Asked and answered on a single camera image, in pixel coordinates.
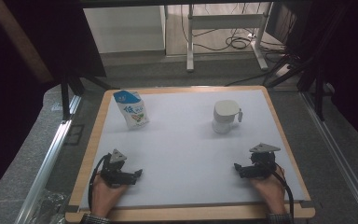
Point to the dark curtain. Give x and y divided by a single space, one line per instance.
12 93
354 62

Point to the person's left hand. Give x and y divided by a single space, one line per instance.
105 199

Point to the white desk frame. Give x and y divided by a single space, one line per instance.
227 21

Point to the white cabinet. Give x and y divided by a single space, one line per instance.
124 29

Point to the white table mat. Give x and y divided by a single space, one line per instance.
183 149

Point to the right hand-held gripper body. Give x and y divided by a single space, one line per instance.
263 163

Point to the blue and white salt bag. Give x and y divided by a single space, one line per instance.
133 112

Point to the black corner clip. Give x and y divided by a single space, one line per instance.
307 204
72 208

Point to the black tripod stand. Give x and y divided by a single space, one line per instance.
318 93
65 99

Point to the aluminium rail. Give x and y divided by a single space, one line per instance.
48 161
338 155

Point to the person's right hand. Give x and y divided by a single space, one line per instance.
273 193

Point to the clear plastic bag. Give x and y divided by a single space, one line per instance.
48 207

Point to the white jar with flip lid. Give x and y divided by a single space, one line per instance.
225 115

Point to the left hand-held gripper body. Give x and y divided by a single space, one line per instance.
113 171

